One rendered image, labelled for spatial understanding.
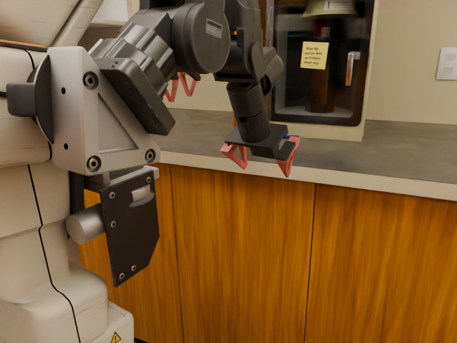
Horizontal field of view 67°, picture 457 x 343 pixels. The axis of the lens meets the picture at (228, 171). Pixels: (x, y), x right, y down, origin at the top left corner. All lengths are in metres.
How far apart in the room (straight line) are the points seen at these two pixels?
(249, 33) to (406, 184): 0.53
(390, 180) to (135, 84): 0.68
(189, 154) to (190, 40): 0.64
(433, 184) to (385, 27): 0.83
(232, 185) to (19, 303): 0.64
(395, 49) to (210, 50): 1.20
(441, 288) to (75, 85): 0.95
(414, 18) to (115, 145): 1.36
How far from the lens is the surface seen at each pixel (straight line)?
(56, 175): 0.52
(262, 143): 0.61
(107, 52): 0.36
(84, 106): 0.33
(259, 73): 0.55
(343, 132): 1.16
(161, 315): 1.45
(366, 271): 1.03
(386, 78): 1.57
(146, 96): 0.33
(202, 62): 0.41
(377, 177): 0.88
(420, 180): 0.89
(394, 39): 1.56
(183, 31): 0.40
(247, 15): 0.53
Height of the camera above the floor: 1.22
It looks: 20 degrees down
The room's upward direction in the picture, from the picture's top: 1 degrees counter-clockwise
